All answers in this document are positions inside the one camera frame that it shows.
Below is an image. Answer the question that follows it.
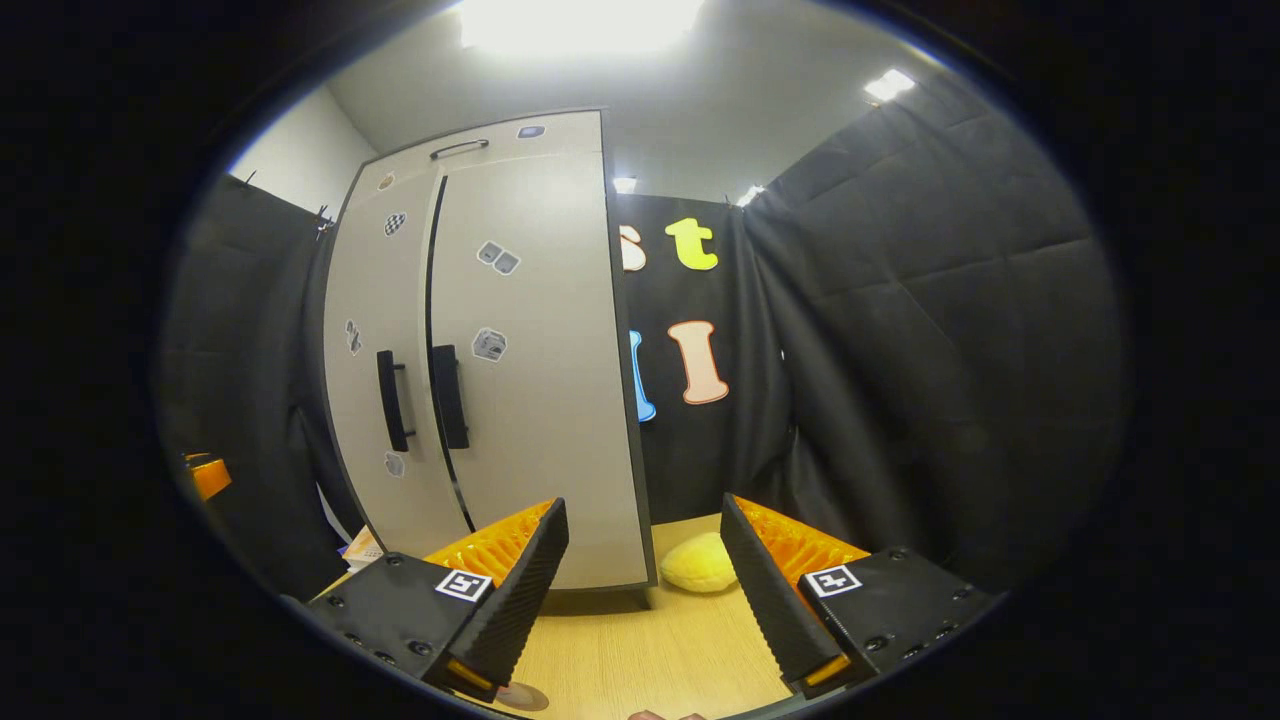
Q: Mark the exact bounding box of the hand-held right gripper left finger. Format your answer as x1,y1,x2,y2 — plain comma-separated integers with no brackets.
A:
298,496,571,701

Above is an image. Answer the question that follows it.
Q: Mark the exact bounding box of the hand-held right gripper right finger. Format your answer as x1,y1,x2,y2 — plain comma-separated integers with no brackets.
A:
718,491,997,701

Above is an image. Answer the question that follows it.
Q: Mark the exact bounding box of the white cabinet door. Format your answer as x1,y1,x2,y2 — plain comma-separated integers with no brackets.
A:
427,150,658,592
321,172,473,561

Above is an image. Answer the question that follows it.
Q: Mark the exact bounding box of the white and grey cabinet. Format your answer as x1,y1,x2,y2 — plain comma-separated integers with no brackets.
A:
320,108,659,593

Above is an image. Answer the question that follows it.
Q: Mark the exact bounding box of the yellow plush toy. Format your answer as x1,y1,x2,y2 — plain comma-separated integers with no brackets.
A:
658,531,740,594

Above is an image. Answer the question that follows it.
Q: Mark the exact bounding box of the beige book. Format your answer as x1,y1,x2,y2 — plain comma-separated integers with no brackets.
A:
343,525,387,573

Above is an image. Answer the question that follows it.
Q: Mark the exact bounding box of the black backdrop cloth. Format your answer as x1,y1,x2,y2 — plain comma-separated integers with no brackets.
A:
155,70,1133,603

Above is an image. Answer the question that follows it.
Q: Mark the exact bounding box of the large ceiling light panel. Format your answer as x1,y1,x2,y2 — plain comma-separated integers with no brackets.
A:
460,0,707,54

